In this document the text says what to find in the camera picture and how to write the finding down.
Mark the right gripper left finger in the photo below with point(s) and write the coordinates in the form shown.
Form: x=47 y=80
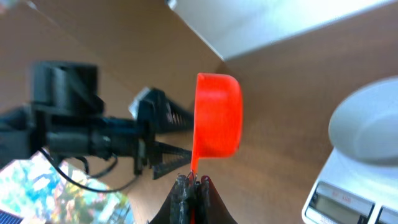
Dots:
x=177 y=207

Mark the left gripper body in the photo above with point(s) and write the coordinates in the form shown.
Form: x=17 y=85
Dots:
x=68 y=117

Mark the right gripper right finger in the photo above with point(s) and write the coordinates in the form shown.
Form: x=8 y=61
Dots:
x=210 y=208

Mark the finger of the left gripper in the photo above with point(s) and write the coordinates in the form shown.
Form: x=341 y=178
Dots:
x=165 y=115
x=166 y=158

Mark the orange plastic measuring scoop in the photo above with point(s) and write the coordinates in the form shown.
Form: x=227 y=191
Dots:
x=218 y=118

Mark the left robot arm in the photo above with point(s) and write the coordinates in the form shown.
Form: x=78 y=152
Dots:
x=18 y=140

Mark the white digital kitchen scale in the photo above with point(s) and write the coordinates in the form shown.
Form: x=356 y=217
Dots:
x=348 y=191

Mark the colourful printed sheet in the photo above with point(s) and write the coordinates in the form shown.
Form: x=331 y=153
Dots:
x=32 y=191

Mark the white round bowl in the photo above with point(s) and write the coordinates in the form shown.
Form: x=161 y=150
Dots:
x=363 y=126

